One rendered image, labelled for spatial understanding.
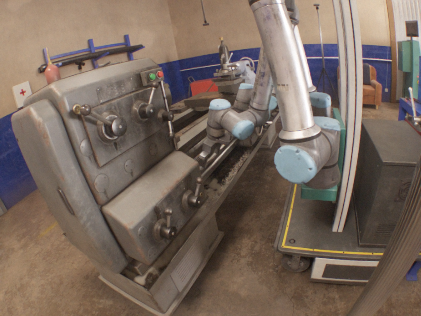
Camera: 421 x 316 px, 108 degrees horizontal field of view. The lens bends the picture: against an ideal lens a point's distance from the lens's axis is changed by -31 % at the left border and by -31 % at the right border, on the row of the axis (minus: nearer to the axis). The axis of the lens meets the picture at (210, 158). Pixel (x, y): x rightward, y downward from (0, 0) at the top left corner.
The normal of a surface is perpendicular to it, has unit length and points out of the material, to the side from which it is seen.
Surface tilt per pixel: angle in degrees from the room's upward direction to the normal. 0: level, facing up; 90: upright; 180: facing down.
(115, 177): 90
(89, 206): 90
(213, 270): 0
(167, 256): 0
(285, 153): 95
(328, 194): 90
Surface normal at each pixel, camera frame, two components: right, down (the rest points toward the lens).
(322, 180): -0.34, 0.13
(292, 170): -0.71, 0.48
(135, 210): 0.33, -0.72
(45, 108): 0.52, -0.56
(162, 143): 0.88, 0.07
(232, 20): -0.45, 0.46
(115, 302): -0.17, -0.89
